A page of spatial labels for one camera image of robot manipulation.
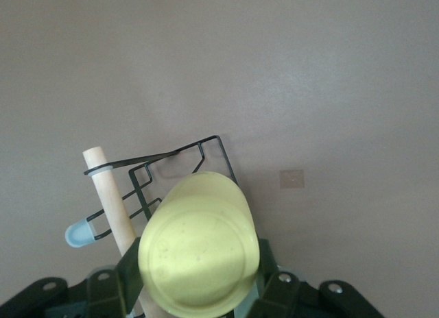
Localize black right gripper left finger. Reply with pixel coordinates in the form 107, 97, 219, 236
87, 237, 145, 318

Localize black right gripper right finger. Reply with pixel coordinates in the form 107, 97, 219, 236
247, 238, 303, 318

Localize yellow plastic cup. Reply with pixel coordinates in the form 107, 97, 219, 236
137, 170, 260, 317

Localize black wire cup holder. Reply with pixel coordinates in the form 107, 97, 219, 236
64, 135, 239, 318

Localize brown paper table cover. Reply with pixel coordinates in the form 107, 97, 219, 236
0, 0, 439, 318

